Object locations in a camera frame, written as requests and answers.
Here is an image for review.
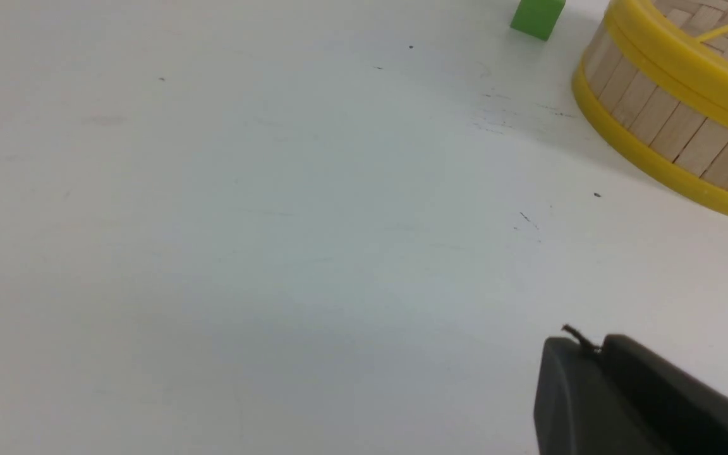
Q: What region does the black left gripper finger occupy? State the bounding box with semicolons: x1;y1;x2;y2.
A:
533;325;728;454

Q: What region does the yellow bamboo steamer lid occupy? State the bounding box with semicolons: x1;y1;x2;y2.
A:
572;1;728;216

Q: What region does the green cube block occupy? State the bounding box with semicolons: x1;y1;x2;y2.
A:
509;0;566;41

